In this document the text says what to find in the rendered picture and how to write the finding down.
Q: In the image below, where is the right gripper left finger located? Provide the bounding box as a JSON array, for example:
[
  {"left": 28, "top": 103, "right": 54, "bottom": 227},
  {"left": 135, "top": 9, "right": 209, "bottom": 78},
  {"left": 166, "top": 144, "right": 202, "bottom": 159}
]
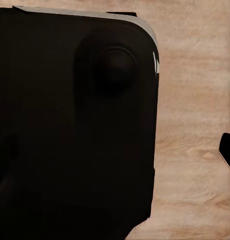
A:
[{"left": 0, "top": 133, "right": 21, "bottom": 184}]

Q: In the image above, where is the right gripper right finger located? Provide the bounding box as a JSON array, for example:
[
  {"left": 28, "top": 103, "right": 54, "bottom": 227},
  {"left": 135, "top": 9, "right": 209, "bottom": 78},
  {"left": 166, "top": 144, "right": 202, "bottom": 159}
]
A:
[{"left": 219, "top": 132, "right": 230, "bottom": 166}]

